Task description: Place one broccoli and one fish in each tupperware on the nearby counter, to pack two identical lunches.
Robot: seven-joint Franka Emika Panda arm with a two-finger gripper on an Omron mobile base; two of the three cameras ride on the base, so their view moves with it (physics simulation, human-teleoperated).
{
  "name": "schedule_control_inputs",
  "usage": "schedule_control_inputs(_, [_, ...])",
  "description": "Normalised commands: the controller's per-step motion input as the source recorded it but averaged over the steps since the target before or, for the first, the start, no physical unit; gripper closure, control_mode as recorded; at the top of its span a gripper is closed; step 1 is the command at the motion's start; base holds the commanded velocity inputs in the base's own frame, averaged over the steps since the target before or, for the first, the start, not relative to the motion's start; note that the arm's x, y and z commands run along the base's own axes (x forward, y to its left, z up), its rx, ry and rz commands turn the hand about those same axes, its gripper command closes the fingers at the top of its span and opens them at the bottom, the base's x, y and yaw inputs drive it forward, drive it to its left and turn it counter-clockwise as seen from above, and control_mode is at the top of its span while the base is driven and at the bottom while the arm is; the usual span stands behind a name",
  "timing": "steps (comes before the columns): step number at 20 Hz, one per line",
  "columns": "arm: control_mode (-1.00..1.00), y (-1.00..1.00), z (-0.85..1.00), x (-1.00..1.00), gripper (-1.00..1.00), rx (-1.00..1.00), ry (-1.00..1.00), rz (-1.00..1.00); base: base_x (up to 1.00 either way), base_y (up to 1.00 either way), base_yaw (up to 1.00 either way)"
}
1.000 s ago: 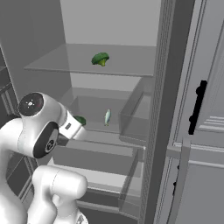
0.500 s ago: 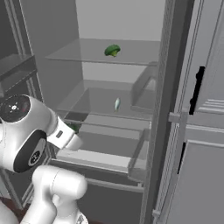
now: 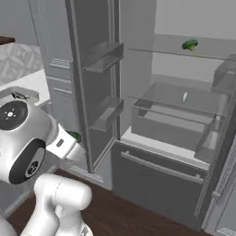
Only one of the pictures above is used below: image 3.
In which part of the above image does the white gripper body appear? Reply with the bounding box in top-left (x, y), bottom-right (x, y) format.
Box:
top-left (65, 137), bottom-right (89, 164)

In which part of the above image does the green broccoli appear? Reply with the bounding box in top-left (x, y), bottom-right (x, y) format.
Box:
top-left (67, 131), bottom-right (83, 144)
top-left (181, 39), bottom-right (199, 52)

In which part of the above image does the grey tupperware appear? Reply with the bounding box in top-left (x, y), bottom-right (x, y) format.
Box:
top-left (0, 86), bottom-right (41, 107)

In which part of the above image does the grey door shelf bin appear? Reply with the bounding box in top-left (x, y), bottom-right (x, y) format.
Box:
top-left (210, 53), bottom-right (236, 96)
top-left (88, 96), bottom-right (125, 133)
top-left (195, 119), bottom-right (226, 163)
top-left (82, 41), bottom-right (125, 74)

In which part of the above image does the grey fridge door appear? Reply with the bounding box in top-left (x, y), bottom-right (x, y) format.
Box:
top-left (193, 53), bottom-right (236, 236)
top-left (65, 0), bottom-right (125, 175)

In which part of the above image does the grey freezer drawer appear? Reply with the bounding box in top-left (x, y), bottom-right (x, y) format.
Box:
top-left (111, 139), bottom-right (210, 230)

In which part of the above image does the clear fridge crisper drawer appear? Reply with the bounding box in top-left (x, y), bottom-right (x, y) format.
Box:
top-left (131, 99), bottom-right (217, 152)

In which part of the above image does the glass fridge shelf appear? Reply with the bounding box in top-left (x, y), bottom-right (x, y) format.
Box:
top-left (128, 80), bottom-right (232, 118)
top-left (128, 45), bottom-right (236, 62)

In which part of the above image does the grey tall cupboard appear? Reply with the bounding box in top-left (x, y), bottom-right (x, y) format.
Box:
top-left (29, 0), bottom-right (93, 173)

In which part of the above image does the grey fridge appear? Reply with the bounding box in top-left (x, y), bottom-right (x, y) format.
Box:
top-left (118, 0), bottom-right (236, 236)

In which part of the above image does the grey freezer drawer handle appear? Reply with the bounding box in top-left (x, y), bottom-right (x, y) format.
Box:
top-left (120, 149), bottom-right (206, 185)

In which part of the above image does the brown wall cupboard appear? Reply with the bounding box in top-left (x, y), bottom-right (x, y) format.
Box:
top-left (0, 35), bottom-right (17, 44)

